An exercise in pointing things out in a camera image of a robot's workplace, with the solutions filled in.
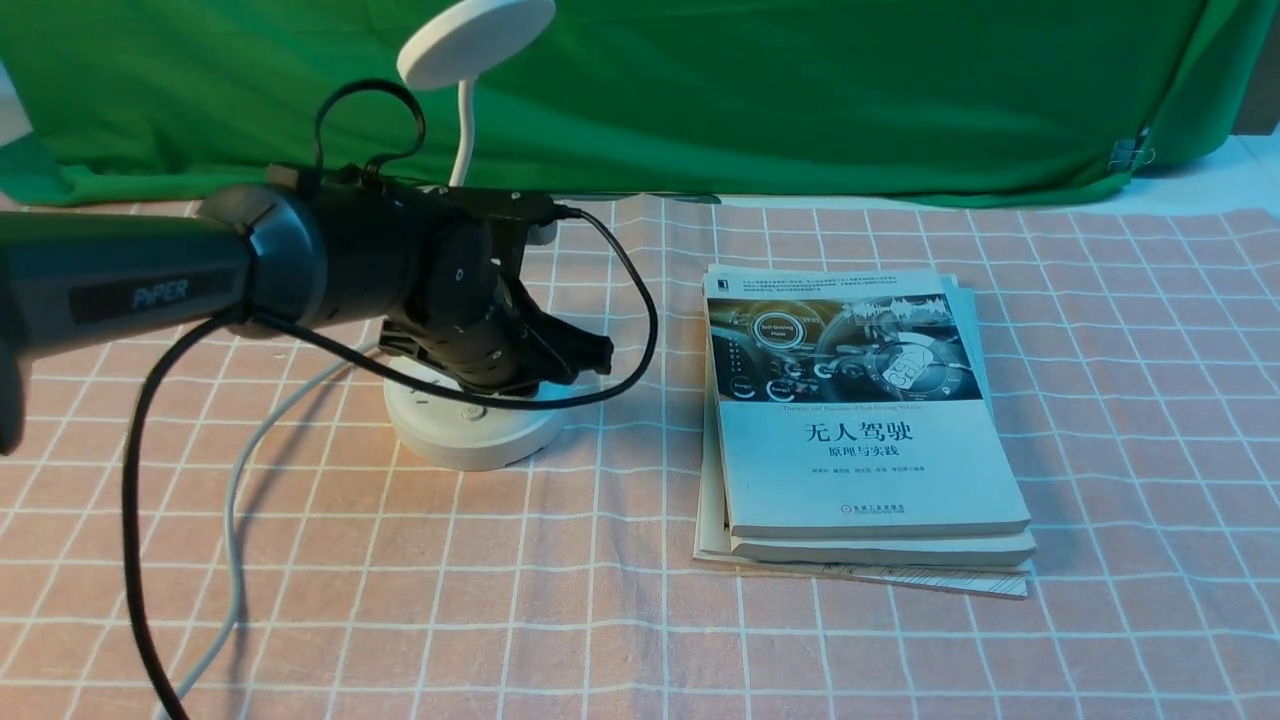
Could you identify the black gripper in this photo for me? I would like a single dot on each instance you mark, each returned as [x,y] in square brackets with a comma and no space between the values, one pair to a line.
[487,334]

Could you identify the white desk lamp socket base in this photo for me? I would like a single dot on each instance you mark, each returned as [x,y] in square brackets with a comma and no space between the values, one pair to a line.
[454,48]

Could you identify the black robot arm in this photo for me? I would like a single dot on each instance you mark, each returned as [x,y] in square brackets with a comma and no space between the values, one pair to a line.
[441,265]

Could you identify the bottom thin paper booklet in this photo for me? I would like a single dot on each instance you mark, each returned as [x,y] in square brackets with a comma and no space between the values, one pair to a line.
[716,520]

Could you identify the top white book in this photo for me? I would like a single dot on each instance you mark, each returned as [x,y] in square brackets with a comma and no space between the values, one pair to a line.
[850,440]

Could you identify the green backdrop cloth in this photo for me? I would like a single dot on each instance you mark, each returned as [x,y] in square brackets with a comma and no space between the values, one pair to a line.
[971,104]

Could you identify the pink checkered tablecloth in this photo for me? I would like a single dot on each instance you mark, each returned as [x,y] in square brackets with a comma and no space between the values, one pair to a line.
[1133,368]

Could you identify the metal binder clip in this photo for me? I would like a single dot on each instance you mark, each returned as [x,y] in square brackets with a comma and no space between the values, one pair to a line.
[1129,155]

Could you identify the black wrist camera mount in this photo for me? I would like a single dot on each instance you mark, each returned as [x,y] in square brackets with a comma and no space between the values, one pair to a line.
[515,219]

